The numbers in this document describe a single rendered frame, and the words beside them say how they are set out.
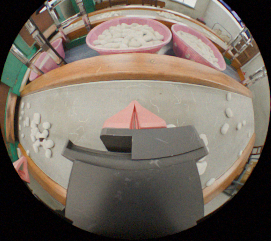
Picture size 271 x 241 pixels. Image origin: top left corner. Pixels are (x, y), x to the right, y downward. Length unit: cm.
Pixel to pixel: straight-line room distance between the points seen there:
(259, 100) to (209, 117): 433
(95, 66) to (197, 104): 23
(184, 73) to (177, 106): 7
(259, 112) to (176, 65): 448
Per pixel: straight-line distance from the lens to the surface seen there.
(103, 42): 27
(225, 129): 26
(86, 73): 17
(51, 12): 52
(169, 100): 16
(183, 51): 31
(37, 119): 31
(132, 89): 15
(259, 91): 450
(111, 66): 16
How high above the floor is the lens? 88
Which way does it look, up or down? 76 degrees down
